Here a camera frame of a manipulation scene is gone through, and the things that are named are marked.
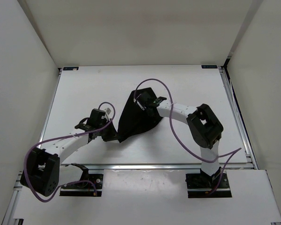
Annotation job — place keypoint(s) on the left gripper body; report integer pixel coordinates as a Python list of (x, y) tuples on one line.
[(107, 133)]

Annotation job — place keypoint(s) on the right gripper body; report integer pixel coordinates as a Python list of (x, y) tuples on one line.
[(153, 117)]

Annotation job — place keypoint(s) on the black skirt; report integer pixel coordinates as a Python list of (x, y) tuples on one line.
[(134, 120)]

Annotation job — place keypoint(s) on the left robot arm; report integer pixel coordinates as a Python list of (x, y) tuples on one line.
[(43, 170)]

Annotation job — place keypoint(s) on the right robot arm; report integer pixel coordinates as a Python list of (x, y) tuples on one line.
[(205, 128)]

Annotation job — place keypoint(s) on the right blue corner label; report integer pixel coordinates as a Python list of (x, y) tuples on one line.
[(209, 66)]

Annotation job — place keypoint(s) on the blue corner label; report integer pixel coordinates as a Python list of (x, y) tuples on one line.
[(70, 68), (209, 66)]

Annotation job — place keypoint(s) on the left blue corner label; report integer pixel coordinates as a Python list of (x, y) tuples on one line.
[(70, 68)]

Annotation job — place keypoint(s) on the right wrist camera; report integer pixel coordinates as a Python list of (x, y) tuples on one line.
[(144, 100)]

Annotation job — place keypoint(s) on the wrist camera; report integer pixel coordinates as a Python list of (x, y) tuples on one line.
[(144, 100), (98, 114)]

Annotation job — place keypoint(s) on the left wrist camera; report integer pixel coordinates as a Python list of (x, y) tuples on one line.
[(98, 114)]

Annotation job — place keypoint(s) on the front aluminium rail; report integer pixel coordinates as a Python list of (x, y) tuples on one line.
[(142, 166)]

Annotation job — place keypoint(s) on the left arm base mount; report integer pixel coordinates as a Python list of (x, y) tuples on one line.
[(77, 180)]

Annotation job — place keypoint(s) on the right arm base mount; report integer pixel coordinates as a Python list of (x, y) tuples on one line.
[(198, 186)]

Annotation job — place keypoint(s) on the left aluminium frame rail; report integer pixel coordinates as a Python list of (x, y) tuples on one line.
[(9, 217)]

